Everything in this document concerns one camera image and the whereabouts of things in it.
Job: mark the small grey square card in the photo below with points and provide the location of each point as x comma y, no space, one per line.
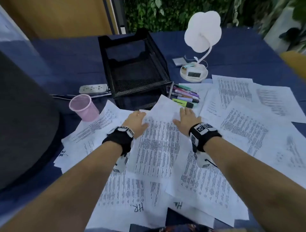
179,61

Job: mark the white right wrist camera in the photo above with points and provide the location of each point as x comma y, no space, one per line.
202,161

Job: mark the black mesh tiered tray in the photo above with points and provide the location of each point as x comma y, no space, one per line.
134,76

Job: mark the small digital clock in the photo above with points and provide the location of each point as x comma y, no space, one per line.
194,74

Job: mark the person's left forearm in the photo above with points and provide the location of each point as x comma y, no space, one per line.
59,191

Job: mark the pile of printed papers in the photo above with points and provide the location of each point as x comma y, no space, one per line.
239,129

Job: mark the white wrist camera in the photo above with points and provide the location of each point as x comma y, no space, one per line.
120,163
202,161

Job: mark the white column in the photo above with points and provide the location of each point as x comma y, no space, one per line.
279,28

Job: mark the dark green potted plant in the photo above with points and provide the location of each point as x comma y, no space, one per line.
290,33

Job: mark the pink mesh cup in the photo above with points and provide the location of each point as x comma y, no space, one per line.
83,110

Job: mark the black right wristband with markers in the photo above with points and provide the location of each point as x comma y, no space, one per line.
205,138

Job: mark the white flower-shaped desk lamp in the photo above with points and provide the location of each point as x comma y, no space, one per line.
200,33

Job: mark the person's right forearm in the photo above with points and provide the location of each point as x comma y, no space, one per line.
251,186

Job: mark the person's right hand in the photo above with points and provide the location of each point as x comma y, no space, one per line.
188,119

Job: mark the mint green eraser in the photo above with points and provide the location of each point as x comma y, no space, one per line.
190,65

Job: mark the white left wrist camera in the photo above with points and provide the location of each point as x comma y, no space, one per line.
120,163

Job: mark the printed paper sheet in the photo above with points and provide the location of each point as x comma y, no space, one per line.
160,148

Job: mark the person's left hand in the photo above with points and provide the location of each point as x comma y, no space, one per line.
136,122

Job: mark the dark metal door frame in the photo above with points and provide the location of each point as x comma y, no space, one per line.
114,14

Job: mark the white power strip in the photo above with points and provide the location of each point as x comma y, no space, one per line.
93,88

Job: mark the green plant wall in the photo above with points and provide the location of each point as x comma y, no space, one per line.
167,14

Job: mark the black wristband with markers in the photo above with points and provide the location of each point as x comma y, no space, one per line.
205,138
114,141

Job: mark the bunch of coloured markers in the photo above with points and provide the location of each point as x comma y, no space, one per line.
184,96

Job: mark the pale blue round pad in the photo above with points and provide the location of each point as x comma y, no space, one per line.
208,81

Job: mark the person's patterned clothing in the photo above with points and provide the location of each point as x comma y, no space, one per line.
186,228

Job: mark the black left wristband with markers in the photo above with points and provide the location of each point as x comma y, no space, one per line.
114,141

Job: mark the large black chair back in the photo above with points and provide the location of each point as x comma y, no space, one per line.
24,119

